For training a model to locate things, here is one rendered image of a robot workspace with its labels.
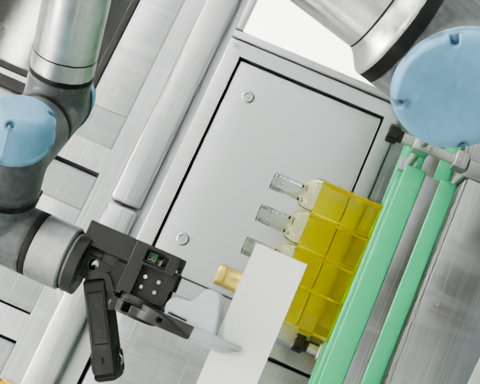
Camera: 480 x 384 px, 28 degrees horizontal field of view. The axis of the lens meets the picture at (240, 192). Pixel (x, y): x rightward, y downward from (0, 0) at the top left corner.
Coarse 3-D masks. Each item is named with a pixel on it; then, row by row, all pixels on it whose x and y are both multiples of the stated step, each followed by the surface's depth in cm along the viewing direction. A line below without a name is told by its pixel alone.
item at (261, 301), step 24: (264, 264) 104; (288, 264) 104; (240, 288) 104; (264, 288) 104; (288, 288) 104; (240, 312) 103; (264, 312) 103; (240, 336) 103; (264, 336) 103; (216, 360) 103; (240, 360) 103; (264, 360) 103
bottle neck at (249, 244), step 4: (248, 236) 150; (248, 240) 149; (252, 240) 149; (256, 240) 150; (244, 244) 149; (248, 244) 149; (252, 244) 149; (260, 244) 149; (264, 244) 150; (244, 248) 149; (248, 248) 149; (252, 248) 148; (272, 248) 149; (244, 252) 149; (248, 252) 149; (248, 256) 149
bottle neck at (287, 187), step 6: (276, 174) 152; (276, 180) 152; (282, 180) 152; (288, 180) 152; (294, 180) 153; (270, 186) 152; (276, 186) 152; (282, 186) 152; (288, 186) 152; (294, 186) 152; (300, 186) 152; (282, 192) 152; (288, 192) 152; (294, 192) 152; (294, 198) 153
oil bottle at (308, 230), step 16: (288, 224) 150; (304, 224) 149; (320, 224) 149; (336, 224) 149; (288, 240) 150; (304, 240) 148; (320, 240) 148; (336, 240) 148; (352, 240) 148; (368, 240) 148; (336, 256) 148; (352, 256) 148
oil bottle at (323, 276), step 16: (288, 256) 147; (304, 256) 147; (320, 256) 147; (304, 272) 146; (320, 272) 147; (336, 272) 147; (352, 272) 147; (304, 288) 147; (320, 288) 146; (336, 288) 146
